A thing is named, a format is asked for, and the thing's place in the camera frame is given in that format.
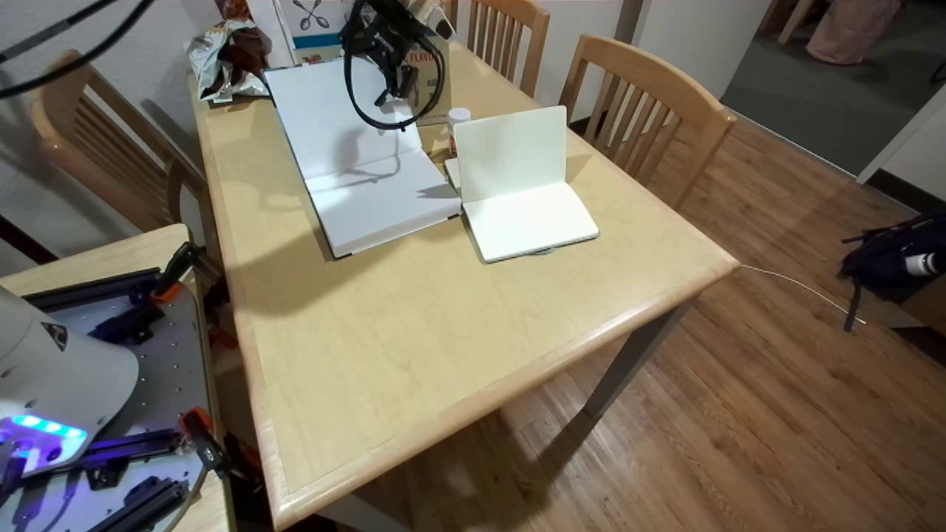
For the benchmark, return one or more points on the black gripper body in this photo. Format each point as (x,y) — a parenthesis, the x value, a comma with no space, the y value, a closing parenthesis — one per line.
(402,34)

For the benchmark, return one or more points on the probability textbook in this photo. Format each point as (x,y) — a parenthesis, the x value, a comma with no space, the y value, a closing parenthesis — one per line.
(372,195)

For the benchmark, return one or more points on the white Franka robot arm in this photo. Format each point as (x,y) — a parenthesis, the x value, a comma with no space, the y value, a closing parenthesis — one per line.
(49,386)

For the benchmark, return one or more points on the small white bottle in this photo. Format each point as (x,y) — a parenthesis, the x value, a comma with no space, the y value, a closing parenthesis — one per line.
(458,117)

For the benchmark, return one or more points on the printed cardboard box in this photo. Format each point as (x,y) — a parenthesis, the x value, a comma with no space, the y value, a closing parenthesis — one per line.
(304,25)

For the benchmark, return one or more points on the light wooden dining chair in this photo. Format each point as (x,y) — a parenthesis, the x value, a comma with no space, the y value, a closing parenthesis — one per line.
(640,106)
(506,38)
(69,118)

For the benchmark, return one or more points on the crumpled snack bag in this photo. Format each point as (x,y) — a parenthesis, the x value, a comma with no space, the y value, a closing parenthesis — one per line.
(225,59)

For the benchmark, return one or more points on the black orange clamp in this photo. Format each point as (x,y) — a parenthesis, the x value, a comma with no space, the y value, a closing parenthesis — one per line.
(177,269)
(222,452)

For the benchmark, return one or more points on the grey metal table leg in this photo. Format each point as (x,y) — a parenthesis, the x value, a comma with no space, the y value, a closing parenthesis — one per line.
(609,386)

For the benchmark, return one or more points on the pink cloth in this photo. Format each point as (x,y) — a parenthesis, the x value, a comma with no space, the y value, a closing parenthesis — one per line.
(851,27)

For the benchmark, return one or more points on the black backpack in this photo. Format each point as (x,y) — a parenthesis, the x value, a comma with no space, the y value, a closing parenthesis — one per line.
(887,261)

